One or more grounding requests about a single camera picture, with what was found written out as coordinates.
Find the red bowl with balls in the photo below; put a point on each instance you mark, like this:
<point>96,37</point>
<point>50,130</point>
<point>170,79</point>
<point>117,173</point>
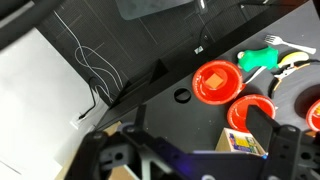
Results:
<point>313,116</point>

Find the black orange pliers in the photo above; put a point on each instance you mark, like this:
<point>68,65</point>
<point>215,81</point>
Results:
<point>278,78</point>

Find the white plastic fork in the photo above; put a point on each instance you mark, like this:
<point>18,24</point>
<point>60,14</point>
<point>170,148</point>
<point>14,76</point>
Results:
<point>276,40</point>

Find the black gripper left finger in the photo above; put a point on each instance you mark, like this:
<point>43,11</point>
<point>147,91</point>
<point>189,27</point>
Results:
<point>140,116</point>

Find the green plush object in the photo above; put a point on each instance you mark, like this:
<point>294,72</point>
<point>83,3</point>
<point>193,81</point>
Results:
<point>266,57</point>

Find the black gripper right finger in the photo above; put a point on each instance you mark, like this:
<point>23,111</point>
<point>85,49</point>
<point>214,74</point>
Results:
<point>261,126</point>

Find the orange square block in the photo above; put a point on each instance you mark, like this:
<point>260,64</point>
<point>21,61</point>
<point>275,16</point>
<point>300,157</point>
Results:
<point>214,81</point>

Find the yellow banana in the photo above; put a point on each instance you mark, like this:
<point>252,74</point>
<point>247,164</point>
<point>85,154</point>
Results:
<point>292,58</point>

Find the middle red bowl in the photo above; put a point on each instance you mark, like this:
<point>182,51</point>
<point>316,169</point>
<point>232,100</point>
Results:
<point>237,112</point>

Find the small cardboard box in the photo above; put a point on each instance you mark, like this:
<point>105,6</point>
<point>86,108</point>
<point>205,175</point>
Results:
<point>235,141</point>

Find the red bowl with orange block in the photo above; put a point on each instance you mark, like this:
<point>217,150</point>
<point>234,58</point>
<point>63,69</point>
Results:
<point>232,82</point>

